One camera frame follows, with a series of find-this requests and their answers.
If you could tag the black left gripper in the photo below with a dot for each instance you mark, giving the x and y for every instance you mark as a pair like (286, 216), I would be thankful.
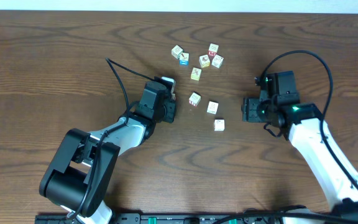
(169, 109)

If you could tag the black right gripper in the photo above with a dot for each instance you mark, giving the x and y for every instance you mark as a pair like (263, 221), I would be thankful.
(249, 109)

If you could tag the wooden block red letter side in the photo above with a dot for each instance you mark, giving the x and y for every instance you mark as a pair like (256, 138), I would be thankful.
(194, 99)

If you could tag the wooden block yellow S side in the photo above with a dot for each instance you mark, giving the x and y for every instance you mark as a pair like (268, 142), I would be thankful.
(212, 107)

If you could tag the wooden block red A side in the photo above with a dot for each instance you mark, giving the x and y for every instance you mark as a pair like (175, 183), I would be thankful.
(219, 125)

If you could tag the wooden block airplane green N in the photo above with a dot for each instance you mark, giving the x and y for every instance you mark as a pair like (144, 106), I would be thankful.
(217, 61)

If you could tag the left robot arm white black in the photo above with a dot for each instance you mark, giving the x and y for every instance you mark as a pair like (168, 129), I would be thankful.
(79, 173)

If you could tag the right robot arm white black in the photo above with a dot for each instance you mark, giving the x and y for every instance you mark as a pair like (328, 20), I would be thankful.
(303, 125)

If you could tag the wooden block yellow border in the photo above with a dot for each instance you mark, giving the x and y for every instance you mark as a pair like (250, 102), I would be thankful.
(196, 74)

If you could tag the wooden block blue side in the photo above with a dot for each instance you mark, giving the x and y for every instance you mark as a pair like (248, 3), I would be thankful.
(184, 58)

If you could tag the wooden block plain top left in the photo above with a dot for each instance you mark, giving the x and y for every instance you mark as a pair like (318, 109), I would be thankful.
(176, 51)

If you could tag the wooden block brown drawing yellow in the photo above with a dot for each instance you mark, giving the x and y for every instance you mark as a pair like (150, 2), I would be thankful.
(204, 61)

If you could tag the wooden block red M side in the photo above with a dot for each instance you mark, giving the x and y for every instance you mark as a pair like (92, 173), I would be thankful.
(213, 49)

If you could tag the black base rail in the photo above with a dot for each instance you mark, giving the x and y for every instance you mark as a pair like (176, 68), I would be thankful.
(135, 218)

